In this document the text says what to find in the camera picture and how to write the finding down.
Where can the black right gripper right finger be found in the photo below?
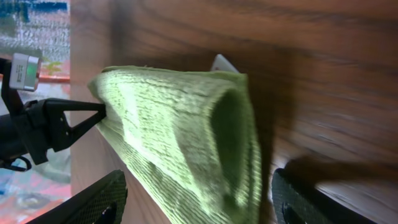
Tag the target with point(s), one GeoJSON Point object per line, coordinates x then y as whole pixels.
{"type": "Point", "coordinates": [295, 202]}

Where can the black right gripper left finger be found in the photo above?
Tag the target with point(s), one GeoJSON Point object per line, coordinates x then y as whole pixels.
{"type": "Point", "coordinates": [101, 203]}

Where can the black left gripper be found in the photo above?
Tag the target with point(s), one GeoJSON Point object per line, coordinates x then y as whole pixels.
{"type": "Point", "coordinates": [23, 128]}

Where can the light green microfiber cloth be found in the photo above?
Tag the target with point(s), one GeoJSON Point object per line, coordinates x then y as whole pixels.
{"type": "Point", "coordinates": [189, 138]}

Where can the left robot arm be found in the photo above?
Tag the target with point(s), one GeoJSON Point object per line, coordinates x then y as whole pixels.
{"type": "Point", "coordinates": [35, 127]}

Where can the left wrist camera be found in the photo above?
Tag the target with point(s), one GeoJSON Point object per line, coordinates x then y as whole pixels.
{"type": "Point", "coordinates": [25, 71]}

